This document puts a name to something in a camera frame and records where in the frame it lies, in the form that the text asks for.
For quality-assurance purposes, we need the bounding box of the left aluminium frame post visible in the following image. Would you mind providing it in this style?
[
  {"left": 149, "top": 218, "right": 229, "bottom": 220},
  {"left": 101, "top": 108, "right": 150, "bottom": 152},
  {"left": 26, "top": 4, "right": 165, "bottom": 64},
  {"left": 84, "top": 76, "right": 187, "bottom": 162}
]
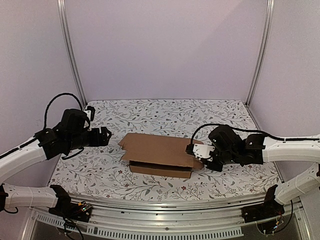
[{"left": 57, "top": 0, "right": 87, "bottom": 107}]

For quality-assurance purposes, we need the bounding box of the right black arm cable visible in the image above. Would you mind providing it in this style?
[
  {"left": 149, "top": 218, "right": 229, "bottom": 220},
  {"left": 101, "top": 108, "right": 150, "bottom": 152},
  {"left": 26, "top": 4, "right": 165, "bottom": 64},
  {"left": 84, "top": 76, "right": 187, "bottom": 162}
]
[{"left": 190, "top": 123, "right": 320, "bottom": 146}]

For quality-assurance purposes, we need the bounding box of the brown cardboard box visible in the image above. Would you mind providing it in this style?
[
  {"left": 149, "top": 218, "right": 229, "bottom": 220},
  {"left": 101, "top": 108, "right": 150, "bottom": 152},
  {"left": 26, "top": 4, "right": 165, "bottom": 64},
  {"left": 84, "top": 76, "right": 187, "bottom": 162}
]
[{"left": 118, "top": 133, "right": 204, "bottom": 179}]

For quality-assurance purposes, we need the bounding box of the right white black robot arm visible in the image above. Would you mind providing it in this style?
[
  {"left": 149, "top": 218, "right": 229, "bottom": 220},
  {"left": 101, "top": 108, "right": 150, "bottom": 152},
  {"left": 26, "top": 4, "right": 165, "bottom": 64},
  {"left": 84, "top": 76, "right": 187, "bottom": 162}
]
[{"left": 200, "top": 125, "right": 320, "bottom": 218}]

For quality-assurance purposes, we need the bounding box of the aluminium frame post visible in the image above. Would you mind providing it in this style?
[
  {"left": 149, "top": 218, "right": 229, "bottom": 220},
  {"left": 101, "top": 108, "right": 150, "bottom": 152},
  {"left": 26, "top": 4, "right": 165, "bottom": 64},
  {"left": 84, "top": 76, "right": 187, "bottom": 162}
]
[
  {"left": 245, "top": 0, "right": 275, "bottom": 108},
  {"left": 57, "top": 0, "right": 87, "bottom": 107}
]

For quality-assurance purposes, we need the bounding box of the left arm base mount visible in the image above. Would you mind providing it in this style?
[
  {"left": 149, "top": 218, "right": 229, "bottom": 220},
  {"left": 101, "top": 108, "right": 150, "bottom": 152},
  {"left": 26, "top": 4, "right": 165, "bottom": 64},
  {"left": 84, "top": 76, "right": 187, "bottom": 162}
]
[{"left": 48, "top": 201, "right": 93, "bottom": 223}]

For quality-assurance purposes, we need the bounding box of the right aluminium frame post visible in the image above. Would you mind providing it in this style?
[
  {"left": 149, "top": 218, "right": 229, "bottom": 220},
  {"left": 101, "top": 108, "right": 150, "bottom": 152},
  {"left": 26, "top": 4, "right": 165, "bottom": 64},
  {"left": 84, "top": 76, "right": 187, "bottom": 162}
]
[{"left": 245, "top": 0, "right": 275, "bottom": 108}]

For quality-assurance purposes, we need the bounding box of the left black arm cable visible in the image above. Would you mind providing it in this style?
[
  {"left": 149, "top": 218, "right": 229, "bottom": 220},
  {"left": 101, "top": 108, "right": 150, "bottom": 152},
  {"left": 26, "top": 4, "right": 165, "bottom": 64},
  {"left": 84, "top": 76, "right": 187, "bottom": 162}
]
[{"left": 42, "top": 92, "right": 84, "bottom": 131}]

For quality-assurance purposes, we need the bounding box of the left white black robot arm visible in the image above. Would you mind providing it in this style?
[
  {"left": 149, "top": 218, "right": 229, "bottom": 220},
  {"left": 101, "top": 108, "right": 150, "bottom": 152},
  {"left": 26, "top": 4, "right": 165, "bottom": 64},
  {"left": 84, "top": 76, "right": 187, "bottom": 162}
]
[{"left": 0, "top": 107, "right": 112, "bottom": 217}]

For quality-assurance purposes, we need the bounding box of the front aluminium rail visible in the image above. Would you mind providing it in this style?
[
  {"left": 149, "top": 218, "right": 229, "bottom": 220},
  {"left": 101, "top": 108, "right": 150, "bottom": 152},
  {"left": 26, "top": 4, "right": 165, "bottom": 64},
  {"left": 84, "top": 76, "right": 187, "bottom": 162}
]
[{"left": 22, "top": 192, "right": 311, "bottom": 240}]

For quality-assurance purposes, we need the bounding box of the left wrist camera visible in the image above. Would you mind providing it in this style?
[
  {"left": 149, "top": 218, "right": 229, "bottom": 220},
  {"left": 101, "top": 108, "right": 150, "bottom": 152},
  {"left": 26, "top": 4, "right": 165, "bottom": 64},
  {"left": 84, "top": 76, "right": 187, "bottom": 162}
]
[{"left": 84, "top": 106, "right": 96, "bottom": 122}]

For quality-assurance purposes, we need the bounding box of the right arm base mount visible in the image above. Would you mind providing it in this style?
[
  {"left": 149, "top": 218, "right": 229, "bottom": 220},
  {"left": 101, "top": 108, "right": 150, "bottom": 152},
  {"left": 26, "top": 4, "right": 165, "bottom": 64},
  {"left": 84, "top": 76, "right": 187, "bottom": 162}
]
[{"left": 241, "top": 202, "right": 285, "bottom": 235}]

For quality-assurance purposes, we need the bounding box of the floral patterned table mat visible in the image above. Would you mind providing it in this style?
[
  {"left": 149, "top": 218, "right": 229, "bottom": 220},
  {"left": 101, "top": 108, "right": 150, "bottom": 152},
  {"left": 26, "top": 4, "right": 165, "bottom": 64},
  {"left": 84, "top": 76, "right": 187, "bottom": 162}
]
[{"left": 49, "top": 99, "right": 280, "bottom": 202}]

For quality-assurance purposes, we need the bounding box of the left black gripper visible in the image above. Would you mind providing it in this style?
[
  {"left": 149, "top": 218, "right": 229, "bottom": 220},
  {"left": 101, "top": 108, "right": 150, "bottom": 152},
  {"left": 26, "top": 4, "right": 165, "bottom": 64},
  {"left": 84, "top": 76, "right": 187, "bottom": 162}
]
[{"left": 67, "top": 126, "right": 112, "bottom": 152}]

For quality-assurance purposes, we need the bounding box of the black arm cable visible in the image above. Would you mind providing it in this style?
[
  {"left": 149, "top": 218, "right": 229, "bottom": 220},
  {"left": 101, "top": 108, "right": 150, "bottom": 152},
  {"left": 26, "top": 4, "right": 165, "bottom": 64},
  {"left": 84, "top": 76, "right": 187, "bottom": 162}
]
[
  {"left": 190, "top": 123, "right": 320, "bottom": 146},
  {"left": 42, "top": 92, "right": 84, "bottom": 131}
]

